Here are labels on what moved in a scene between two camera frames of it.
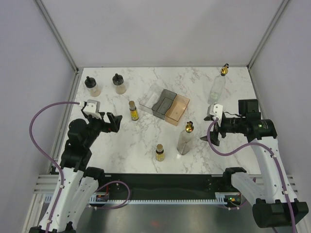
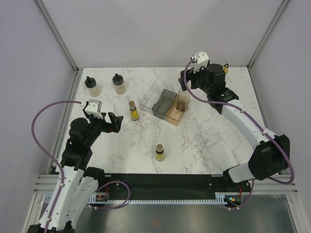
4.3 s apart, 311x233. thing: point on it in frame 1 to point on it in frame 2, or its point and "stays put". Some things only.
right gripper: (214, 137) to (191, 75)
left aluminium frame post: (57, 35) stays put
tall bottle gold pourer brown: (186, 139) to (182, 103)
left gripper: (113, 125) stays put
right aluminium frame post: (279, 12) stays put
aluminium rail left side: (60, 139) stays put
